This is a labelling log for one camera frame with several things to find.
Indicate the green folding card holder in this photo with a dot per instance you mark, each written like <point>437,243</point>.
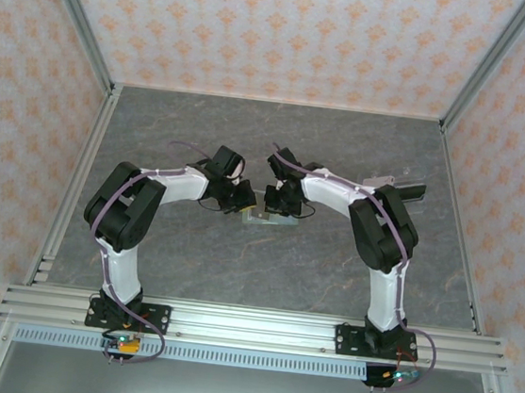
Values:
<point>285,223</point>

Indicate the clear acrylic card stand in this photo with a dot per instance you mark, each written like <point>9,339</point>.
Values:
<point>412,173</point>

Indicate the black credit card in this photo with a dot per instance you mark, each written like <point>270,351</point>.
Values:
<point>417,191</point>

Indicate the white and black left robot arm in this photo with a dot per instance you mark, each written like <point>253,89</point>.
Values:
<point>183,187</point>

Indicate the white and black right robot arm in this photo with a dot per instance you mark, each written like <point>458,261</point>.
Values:
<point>329,197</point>

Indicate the circuit board with yellow connector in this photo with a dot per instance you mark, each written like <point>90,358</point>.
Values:
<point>131,346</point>

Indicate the circuit board with green light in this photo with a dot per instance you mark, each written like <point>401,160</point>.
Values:
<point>401,376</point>

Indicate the aluminium mounting rail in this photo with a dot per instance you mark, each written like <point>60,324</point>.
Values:
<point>247,327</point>

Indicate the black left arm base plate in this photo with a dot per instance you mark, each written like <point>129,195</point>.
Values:
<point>159,315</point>

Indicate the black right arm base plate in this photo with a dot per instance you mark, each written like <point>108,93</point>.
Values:
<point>348,339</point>

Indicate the aluminium frame post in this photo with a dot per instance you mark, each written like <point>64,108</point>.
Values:
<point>491,61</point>
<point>77,14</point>

